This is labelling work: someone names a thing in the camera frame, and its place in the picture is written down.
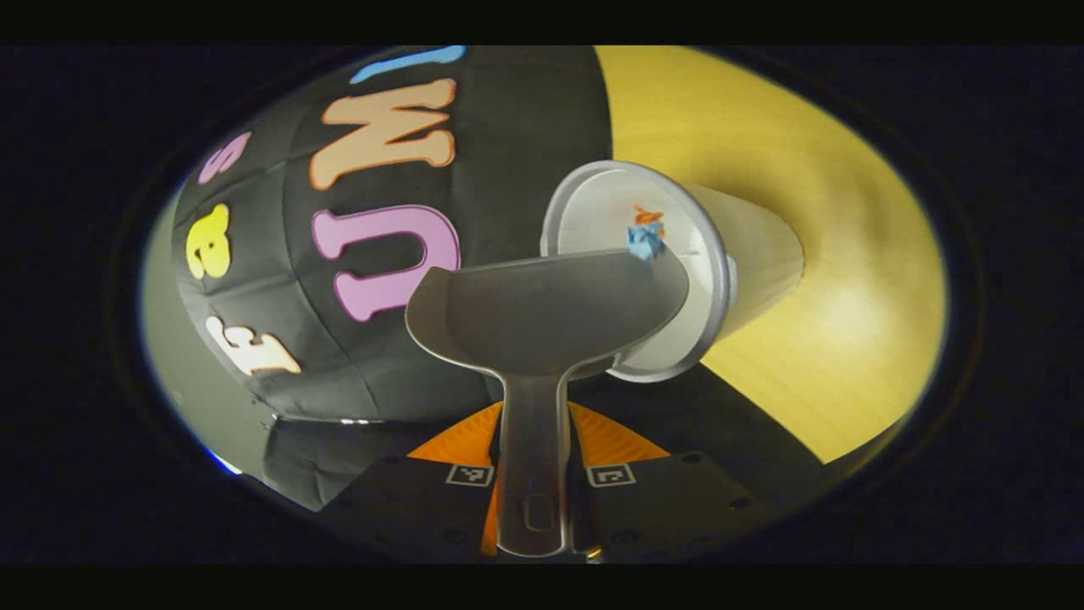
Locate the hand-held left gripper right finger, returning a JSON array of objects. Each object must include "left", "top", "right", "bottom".
[{"left": 566, "top": 402, "right": 767, "bottom": 562}]

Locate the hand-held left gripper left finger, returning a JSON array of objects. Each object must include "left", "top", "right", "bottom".
[{"left": 320, "top": 402, "right": 504, "bottom": 562}]

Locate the grey dustpan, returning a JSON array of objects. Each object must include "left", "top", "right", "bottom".
[{"left": 405, "top": 248, "right": 691, "bottom": 560}]

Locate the blue paper ball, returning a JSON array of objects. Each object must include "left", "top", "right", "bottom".
[{"left": 627, "top": 222, "right": 666, "bottom": 262}]

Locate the wooden desktop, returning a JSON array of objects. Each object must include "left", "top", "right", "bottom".
[{"left": 593, "top": 47, "right": 948, "bottom": 465}]

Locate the black backdrop cloth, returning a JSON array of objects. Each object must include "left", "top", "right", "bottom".
[{"left": 172, "top": 47, "right": 827, "bottom": 513}]

